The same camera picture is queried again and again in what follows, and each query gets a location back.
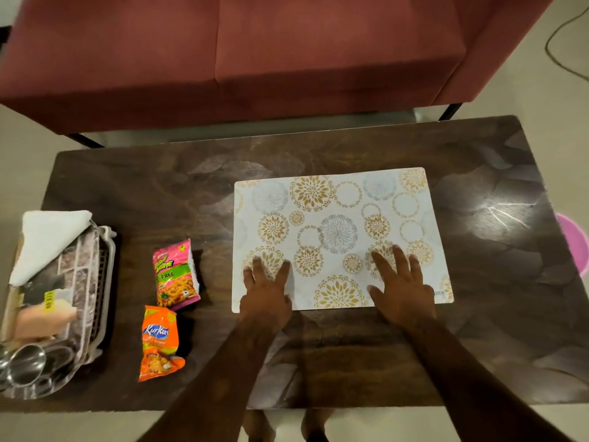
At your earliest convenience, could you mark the white plastic basket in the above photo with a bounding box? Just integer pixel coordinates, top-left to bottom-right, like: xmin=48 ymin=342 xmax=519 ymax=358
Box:
xmin=0 ymin=220 xmax=117 ymax=401

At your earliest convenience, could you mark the person's right foot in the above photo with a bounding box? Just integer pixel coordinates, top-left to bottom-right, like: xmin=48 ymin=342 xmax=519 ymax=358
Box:
xmin=301 ymin=408 xmax=335 ymax=442

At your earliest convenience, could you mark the person's right forearm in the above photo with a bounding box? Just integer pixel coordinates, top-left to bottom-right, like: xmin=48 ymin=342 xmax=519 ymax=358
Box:
xmin=401 ymin=315 xmax=575 ymax=442

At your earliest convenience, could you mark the person's left foot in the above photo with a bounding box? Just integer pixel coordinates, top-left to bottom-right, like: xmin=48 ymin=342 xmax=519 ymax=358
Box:
xmin=241 ymin=409 xmax=278 ymax=442

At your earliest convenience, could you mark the pink snack packet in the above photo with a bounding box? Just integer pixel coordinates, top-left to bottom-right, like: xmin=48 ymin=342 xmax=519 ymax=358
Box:
xmin=153 ymin=238 xmax=201 ymax=311

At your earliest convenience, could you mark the orange snack packet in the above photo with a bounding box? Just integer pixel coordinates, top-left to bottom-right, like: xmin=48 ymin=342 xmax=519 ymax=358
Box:
xmin=138 ymin=305 xmax=186 ymax=382

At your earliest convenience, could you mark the white floral placemat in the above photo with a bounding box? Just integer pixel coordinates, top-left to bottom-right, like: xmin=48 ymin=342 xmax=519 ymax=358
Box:
xmin=231 ymin=167 xmax=454 ymax=314

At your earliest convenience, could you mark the person's left forearm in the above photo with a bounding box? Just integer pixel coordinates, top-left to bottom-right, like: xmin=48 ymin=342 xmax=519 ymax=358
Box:
xmin=137 ymin=315 xmax=290 ymax=442

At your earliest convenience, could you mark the white folded cloth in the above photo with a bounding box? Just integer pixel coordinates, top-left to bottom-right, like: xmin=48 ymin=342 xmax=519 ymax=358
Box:
xmin=9 ymin=210 xmax=93 ymax=287

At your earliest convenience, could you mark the steel cup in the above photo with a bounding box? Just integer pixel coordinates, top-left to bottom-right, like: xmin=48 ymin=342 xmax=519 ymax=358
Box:
xmin=6 ymin=343 xmax=48 ymax=388

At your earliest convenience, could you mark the person's right hand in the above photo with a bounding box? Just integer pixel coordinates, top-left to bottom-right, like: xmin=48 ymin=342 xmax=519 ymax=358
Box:
xmin=367 ymin=245 xmax=437 ymax=328

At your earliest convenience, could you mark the peach item with yellow label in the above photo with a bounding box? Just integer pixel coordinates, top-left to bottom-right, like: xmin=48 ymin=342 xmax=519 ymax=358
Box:
xmin=13 ymin=303 xmax=77 ymax=342

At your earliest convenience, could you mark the person's left hand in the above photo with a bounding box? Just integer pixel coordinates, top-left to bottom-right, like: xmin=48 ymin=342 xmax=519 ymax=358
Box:
xmin=239 ymin=256 xmax=294 ymax=332

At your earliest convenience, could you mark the pink plastic bucket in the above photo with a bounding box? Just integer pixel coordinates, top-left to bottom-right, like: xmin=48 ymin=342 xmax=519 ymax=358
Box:
xmin=555 ymin=213 xmax=589 ymax=278

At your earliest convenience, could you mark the person's foot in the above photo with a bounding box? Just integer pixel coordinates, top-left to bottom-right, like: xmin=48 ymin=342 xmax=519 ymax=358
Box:
xmin=301 ymin=408 xmax=335 ymax=442
xmin=241 ymin=409 xmax=278 ymax=442

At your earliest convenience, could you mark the red fabric sofa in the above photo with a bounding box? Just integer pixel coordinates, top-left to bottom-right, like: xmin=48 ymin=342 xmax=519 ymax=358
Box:
xmin=0 ymin=0 xmax=558 ymax=149

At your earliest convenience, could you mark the black cable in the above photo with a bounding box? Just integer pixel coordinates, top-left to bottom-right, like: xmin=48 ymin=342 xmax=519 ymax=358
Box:
xmin=545 ymin=4 xmax=589 ymax=83

